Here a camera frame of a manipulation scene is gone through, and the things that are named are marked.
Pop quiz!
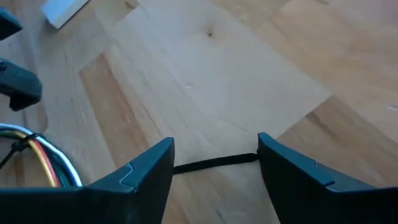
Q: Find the multicolour wire harness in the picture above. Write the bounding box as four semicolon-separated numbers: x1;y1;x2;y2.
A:
0;123;83;188

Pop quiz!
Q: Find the white flat duct cover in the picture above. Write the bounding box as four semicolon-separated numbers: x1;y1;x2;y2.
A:
40;0;91;29

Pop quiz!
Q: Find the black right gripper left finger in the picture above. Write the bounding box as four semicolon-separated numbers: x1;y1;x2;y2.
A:
0;136;175;224

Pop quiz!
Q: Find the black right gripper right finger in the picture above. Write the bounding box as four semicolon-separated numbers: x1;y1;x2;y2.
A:
257;132;398;224

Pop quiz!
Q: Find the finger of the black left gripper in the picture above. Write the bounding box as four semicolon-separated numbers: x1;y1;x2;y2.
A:
0;7;23;41
0;57;43;111

